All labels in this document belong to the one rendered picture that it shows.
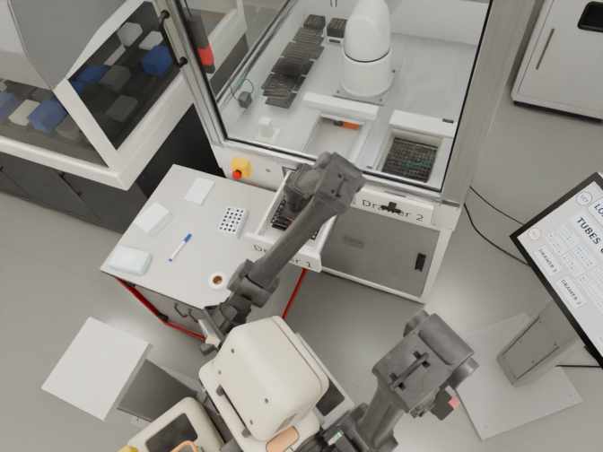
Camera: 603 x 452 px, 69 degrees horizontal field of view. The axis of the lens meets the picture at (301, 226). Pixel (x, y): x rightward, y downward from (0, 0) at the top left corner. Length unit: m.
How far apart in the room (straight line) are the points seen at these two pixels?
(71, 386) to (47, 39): 1.16
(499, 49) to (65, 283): 2.61
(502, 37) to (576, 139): 2.26
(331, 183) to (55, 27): 1.12
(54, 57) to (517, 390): 2.30
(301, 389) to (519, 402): 1.59
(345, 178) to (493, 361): 1.63
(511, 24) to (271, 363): 0.88
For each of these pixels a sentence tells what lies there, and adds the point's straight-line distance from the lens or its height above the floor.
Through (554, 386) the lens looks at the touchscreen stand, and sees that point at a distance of 2.44.
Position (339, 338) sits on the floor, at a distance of 2.36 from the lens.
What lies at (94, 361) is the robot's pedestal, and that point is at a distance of 1.79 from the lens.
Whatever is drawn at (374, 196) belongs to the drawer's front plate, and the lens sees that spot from 1.65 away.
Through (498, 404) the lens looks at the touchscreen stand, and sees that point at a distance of 2.34.
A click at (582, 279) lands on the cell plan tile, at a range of 1.48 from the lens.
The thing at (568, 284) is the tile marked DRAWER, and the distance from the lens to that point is 1.50.
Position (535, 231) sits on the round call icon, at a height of 1.02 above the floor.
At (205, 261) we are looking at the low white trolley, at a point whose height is 0.76.
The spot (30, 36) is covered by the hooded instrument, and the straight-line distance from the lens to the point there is 1.66.
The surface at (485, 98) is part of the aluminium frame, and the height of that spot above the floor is 1.44.
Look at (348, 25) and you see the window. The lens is 1.24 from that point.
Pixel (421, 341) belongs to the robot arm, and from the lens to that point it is 0.66.
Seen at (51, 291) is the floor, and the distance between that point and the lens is 3.05.
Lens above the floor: 2.25
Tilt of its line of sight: 57 degrees down
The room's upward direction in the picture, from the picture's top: 12 degrees counter-clockwise
